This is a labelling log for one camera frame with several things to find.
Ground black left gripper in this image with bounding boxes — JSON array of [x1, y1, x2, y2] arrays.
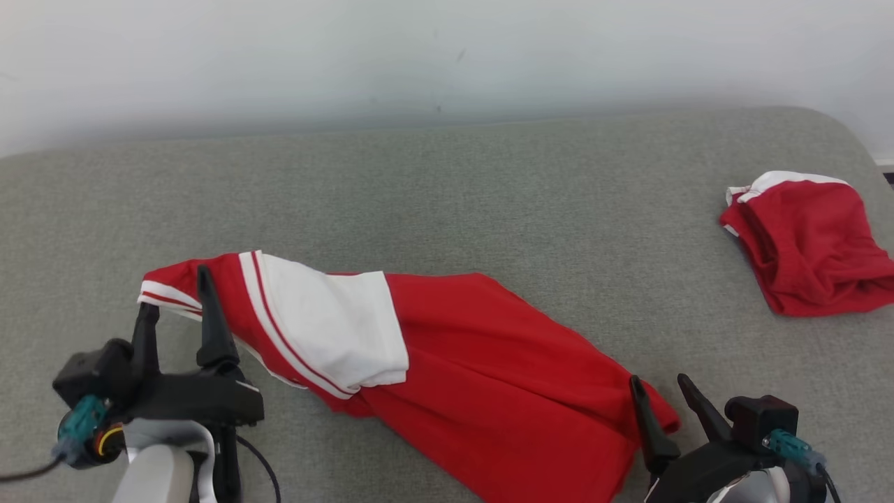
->
[[126, 265, 265, 428]]

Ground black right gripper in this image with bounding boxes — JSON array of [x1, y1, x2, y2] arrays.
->
[[629, 374, 769, 503]]

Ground red jersey with white sleeves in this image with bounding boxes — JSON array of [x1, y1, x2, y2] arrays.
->
[[137, 250, 682, 503]]

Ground red shorts with white trim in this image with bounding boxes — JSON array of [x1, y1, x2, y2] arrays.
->
[[719, 170, 894, 318]]

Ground teal right cable connector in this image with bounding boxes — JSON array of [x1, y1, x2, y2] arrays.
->
[[763, 428, 827, 472]]

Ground teal cable connector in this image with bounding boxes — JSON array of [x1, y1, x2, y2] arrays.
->
[[763, 428, 827, 472], [54, 395, 110, 463]]

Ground teal left cable connector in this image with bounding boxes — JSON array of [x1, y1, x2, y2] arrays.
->
[[54, 395, 110, 463]]

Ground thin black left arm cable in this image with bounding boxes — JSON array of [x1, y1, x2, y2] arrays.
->
[[236, 433, 281, 503]]

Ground thin black right camera cable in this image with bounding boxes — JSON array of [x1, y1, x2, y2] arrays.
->
[[817, 465, 843, 503]]

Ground thin black camera cable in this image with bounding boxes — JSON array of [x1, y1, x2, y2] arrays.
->
[[0, 455, 65, 484], [817, 465, 843, 503]]

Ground thin black left camera cable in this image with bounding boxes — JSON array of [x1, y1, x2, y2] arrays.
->
[[0, 455, 65, 484]]

